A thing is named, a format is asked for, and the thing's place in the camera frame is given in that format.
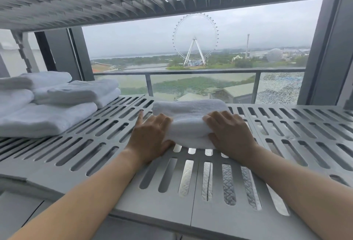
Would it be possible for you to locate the grey slotted rack shelf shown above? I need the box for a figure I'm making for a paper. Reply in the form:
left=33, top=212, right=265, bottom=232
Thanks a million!
left=0, top=94, right=353, bottom=240

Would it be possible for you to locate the person's right hand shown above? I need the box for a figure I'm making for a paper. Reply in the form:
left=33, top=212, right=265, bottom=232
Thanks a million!
left=203, top=110, right=259, bottom=163

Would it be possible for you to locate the grey rack post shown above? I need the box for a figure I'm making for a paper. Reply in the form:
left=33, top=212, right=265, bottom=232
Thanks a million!
left=12, top=31, right=40, bottom=73

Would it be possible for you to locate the white textured cloth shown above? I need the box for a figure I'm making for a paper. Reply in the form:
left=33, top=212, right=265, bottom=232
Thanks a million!
left=178, top=160, right=290, bottom=217

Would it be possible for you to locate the person's left hand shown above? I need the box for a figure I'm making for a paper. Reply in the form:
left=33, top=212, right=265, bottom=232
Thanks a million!
left=125, top=110, right=176, bottom=166

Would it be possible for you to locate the glass balcony railing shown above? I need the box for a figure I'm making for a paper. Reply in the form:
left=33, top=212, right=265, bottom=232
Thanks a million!
left=92, top=67, right=306, bottom=105

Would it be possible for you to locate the large folded white towel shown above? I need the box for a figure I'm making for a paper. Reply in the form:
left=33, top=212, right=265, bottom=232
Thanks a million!
left=0, top=101, right=99, bottom=139

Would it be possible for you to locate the dark window frame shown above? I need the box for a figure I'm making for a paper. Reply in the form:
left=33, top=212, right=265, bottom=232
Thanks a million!
left=34, top=27, right=96, bottom=82
left=296, top=0, right=353, bottom=108

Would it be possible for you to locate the person's right forearm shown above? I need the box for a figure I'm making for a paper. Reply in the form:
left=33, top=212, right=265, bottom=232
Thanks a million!
left=239, top=144, right=353, bottom=240

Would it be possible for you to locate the white dome building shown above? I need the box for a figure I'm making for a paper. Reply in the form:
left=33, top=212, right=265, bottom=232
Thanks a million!
left=266, top=48, right=284, bottom=62

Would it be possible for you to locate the green roofed building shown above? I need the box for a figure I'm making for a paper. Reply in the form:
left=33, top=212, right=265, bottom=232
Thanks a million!
left=176, top=82, right=261, bottom=105

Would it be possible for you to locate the person's left forearm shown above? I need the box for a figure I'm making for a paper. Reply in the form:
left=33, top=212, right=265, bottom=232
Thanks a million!
left=8, top=149, right=156, bottom=240

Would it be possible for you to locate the small white towel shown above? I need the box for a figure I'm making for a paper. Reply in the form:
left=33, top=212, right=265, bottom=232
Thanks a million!
left=151, top=99, right=231, bottom=150

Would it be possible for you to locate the white ferris wheel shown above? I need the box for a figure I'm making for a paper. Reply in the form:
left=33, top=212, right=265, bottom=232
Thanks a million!
left=173, top=13, right=219, bottom=68

